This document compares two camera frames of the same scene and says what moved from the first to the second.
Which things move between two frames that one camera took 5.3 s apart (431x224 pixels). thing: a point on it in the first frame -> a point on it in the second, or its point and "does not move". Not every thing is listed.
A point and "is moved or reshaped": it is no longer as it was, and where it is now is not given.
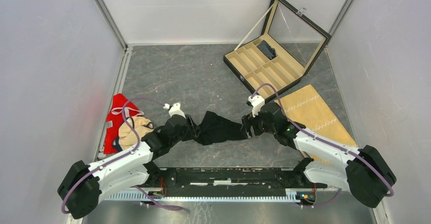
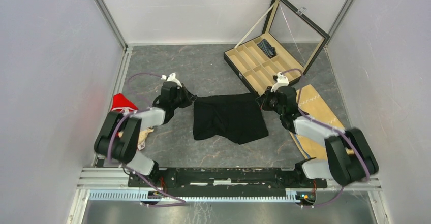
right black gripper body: (258, 124) -> (270, 102)
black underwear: (214, 128) is moved or reshaped
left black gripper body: (188, 133) -> (183, 99)
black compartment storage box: (294, 34) does not move
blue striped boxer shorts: (271, 52) does not move
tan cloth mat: (309, 107) does not move
